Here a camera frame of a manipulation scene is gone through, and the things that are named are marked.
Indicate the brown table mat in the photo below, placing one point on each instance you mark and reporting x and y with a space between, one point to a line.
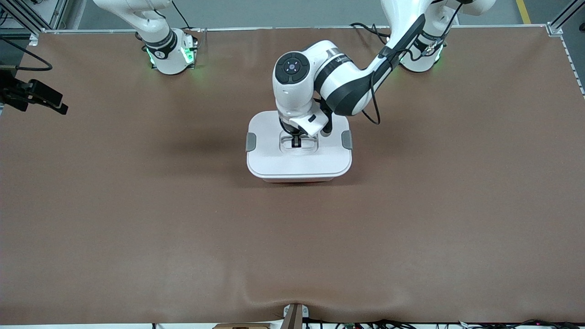
274 251

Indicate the white box lid grey clips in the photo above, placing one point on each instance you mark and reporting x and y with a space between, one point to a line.
265 162

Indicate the brown wooden board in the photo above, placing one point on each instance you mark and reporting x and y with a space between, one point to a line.
242 326

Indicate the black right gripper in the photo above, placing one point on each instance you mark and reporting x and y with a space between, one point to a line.
19 92

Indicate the aluminium frame profile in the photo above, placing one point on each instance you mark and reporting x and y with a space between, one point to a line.
59 13
564 16

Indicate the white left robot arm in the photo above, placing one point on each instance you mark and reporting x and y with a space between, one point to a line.
347 84

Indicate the pink plastic storage box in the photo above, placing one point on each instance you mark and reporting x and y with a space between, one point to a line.
297 180

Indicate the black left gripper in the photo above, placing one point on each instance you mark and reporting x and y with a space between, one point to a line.
295 137

